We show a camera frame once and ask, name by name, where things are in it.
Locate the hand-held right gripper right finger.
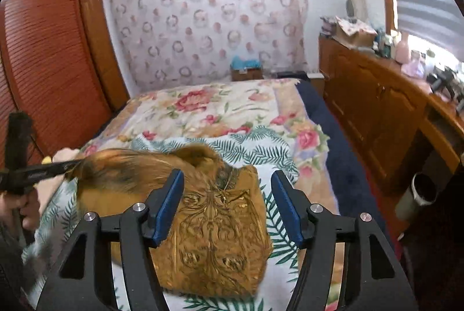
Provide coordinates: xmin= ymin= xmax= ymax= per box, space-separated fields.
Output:
xmin=270 ymin=170 xmax=421 ymax=311

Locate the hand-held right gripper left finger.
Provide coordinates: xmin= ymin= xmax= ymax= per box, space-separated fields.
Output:
xmin=36 ymin=169 xmax=185 ymax=311

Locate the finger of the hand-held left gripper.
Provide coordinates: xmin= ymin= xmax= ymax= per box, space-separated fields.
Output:
xmin=5 ymin=111 xmax=35 ymax=172
xmin=22 ymin=159 xmax=85 ymax=181

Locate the mustard patterned shirt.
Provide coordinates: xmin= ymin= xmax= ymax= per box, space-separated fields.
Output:
xmin=74 ymin=143 xmax=272 ymax=297

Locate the person's left hand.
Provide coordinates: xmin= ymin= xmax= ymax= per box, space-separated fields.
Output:
xmin=0 ymin=188 xmax=41 ymax=235

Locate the beige pillow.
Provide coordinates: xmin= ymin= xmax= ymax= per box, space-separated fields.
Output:
xmin=36 ymin=147 xmax=81 ymax=214

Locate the navy blue mattress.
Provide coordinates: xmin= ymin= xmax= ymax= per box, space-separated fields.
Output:
xmin=295 ymin=81 xmax=396 ymax=246

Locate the red-brown louvered wardrobe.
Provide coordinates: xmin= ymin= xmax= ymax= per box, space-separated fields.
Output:
xmin=0 ymin=0 xmax=131 ymax=174

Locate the floral quilt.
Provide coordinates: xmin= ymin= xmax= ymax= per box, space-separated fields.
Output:
xmin=22 ymin=78 xmax=345 ymax=311

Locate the white waste bin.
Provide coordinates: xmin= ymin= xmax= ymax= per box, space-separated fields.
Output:
xmin=395 ymin=172 xmax=440 ymax=223

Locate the long wooden cabinet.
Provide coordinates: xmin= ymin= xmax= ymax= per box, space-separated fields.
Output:
xmin=318 ymin=35 xmax=464 ymax=196

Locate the small brown box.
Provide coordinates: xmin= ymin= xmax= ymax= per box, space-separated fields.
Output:
xmin=231 ymin=68 xmax=264 ymax=81

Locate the blue plastic bag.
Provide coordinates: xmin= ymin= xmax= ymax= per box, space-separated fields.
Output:
xmin=230 ymin=55 xmax=262 ymax=70

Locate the open cardboard box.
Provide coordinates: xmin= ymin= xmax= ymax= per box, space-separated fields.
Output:
xmin=333 ymin=17 xmax=378 ymax=48

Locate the pale pink pouch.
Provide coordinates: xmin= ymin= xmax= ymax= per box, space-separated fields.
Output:
xmin=400 ymin=57 xmax=425 ymax=76

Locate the group of small bottles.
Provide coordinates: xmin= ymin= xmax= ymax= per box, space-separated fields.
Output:
xmin=375 ymin=29 xmax=396 ymax=58

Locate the pink bottle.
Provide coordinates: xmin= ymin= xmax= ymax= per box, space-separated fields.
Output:
xmin=395 ymin=31 xmax=412 ymax=64

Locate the circle-print sheer curtain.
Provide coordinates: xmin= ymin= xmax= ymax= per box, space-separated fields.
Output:
xmin=101 ymin=0 xmax=309 ymax=92

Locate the spare black gripper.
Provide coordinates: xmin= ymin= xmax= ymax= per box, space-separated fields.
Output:
xmin=450 ymin=79 xmax=464 ymax=102
xmin=429 ymin=65 xmax=458 ymax=96

